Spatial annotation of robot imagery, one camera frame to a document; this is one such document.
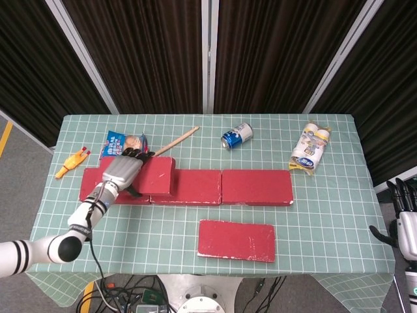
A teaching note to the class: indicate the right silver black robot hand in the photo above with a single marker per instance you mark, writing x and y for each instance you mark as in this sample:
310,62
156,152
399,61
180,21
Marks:
407,231

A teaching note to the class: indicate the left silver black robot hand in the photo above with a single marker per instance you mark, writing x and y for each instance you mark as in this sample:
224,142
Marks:
122,172

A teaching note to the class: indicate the red foam brick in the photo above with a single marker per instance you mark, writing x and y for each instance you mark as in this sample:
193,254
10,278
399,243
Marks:
195,187
156,176
257,187
236,241
91,182

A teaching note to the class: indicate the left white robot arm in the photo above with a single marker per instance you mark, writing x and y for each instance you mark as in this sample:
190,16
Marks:
39,251

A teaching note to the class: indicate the blue snack bag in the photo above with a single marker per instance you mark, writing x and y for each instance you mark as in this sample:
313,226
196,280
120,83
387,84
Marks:
114,143

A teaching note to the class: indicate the yellow rubber chicken toy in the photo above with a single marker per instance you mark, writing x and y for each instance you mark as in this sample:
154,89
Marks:
71,163

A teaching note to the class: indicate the green checkered tablecloth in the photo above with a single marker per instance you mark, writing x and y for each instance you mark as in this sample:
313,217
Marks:
146,228

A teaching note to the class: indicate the wooden drumstick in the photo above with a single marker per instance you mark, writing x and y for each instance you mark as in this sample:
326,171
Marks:
179,139

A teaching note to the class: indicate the dark partition panel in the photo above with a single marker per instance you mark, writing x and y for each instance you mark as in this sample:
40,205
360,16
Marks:
26,65
140,55
277,55
391,98

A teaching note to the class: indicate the blue white soda can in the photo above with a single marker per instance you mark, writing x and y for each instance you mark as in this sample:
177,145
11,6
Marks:
236,136

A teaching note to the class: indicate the pack of white bottles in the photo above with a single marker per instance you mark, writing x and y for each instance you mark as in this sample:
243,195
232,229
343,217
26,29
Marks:
309,150

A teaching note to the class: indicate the green circuit board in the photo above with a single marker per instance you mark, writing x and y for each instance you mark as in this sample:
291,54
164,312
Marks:
151,297

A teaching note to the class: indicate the white partition base rail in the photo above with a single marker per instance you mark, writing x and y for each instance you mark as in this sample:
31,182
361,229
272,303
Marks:
379,186
32,136

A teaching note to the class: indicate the white partition post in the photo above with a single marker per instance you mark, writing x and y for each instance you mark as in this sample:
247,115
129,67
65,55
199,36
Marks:
344,55
82,55
210,55

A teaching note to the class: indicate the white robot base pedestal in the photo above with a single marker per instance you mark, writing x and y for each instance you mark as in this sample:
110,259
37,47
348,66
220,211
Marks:
202,293

